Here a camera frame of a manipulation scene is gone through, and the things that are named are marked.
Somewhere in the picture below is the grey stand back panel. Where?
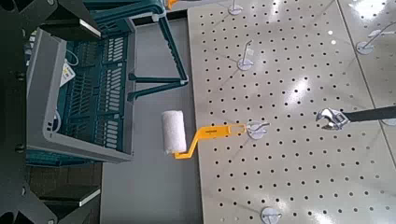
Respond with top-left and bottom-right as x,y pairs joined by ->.
101,17 -> 205,224

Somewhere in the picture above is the white paint roller yellow handle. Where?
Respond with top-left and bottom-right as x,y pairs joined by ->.
161,109 -> 247,161

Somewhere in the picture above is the black handled adjustable wrench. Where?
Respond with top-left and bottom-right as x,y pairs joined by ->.
316,105 -> 396,131

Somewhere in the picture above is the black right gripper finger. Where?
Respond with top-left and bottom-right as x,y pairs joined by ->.
18,0 -> 102,42
19,185 -> 102,224

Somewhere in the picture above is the thin white cable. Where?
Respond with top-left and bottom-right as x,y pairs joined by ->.
64,49 -> 80,67

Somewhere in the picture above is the grey and teal mesh crate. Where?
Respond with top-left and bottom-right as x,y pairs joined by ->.
24,0 -> 190,166

